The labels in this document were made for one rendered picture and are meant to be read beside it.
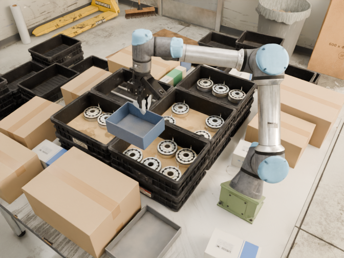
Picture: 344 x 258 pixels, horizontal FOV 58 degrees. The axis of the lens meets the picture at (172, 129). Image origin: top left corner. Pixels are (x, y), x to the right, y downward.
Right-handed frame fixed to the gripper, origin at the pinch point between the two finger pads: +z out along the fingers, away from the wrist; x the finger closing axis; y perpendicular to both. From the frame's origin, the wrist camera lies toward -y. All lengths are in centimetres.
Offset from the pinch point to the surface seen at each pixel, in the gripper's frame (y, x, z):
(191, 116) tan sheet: 0.1, -41.2, 25.0
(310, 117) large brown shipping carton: -56, -73, 17
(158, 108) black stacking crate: 14.8, -28.9, 19.5
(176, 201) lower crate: -25.0, 8.0, 33.4
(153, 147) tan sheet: 2.5, -9.3, 28.2
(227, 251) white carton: -54, 15, 35
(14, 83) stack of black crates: 184, -36, 70
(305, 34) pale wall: 9, -316, 54
